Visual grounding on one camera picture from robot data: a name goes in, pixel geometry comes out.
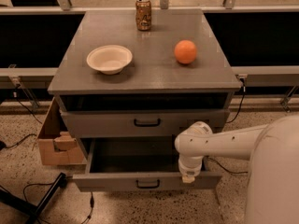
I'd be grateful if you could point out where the metal railing frame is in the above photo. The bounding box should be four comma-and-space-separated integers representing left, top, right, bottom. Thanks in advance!
0, 0, 299, 113

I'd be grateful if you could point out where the black cable left wall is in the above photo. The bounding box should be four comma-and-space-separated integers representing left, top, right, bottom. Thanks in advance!
0, 83, 44, 150

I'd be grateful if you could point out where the black stand leg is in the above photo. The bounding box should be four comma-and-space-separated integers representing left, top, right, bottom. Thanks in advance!
0, 172, 67, 224

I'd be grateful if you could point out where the cardboard box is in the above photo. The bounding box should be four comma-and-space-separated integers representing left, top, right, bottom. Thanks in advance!
37, 99, 86, 165

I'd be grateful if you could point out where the black cable floor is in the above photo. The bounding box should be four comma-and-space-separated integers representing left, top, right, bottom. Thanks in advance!
207, 156, 249, 175
22, 180, 95, 224

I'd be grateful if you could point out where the white paper bowl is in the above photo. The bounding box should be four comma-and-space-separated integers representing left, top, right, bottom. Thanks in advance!
86, 45, 133, 75

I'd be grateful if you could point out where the black cable left floor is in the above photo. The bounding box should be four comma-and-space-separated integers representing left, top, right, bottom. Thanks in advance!
22, 180, 95, 224

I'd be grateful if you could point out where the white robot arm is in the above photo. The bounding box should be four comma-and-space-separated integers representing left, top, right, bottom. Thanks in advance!
175, 115, 299, 224

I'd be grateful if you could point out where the black cable right floor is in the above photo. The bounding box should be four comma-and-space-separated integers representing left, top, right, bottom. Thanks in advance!
207, 156, 249, 175

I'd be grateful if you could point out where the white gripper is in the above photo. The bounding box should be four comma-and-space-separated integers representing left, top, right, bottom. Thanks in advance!
178, 155, 203, 184

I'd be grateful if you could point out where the grey drawer cabinet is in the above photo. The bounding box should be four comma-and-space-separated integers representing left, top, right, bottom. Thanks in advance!
48, 8, 243, 147

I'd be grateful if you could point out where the orange fruit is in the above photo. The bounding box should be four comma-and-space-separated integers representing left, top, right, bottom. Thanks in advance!
174, 40, 197, 64

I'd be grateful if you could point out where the grey drawer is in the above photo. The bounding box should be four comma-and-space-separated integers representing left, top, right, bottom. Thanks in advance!
62, 109, 229, 138
73, 136, 221, 191

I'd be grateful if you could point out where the gold soda can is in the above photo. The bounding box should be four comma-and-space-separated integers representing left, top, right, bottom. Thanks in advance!
135, 0, 151, 31

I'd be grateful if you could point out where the black cable behind cabinet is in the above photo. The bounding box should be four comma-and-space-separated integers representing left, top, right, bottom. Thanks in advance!
225, 77, 247, 125

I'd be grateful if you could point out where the grey top drawer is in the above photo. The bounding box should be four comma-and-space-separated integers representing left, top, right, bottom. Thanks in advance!
62, 109, 229, 138

